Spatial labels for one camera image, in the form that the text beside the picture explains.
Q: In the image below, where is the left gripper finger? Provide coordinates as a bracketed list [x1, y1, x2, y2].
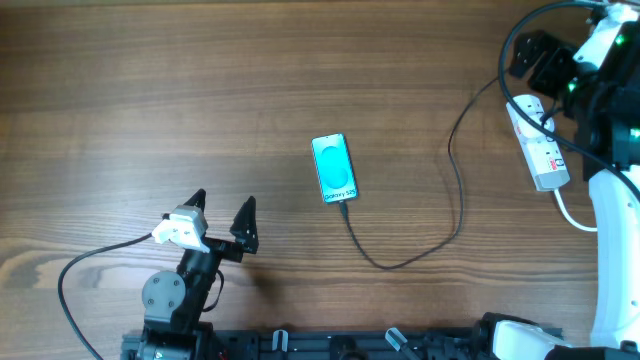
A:
[230, 196, 259, 254]
[184, 188, 206, 212]

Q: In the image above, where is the blue Galaxy smartphone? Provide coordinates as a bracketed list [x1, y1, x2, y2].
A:
[311, 133, 359, 204]

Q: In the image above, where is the black charging cable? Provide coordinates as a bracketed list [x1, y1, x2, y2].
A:
[336, 74, 561, 271]

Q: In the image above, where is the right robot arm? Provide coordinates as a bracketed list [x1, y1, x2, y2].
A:
[475, 21, 639, 359]

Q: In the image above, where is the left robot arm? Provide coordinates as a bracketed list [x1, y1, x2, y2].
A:
[121, 189, 259, 360]

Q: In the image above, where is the white USB charger plug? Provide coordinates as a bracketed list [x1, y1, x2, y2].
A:
[512, 113, 555, 143]

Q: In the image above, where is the white power strip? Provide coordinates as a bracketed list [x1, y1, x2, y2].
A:
[506, 95, 570, 192]

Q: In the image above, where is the white power strip cord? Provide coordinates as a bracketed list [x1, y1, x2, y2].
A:
[552, 188, 599, 233]

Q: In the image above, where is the black mounting rail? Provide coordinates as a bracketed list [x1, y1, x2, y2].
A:
[120, 327, 495, 360]

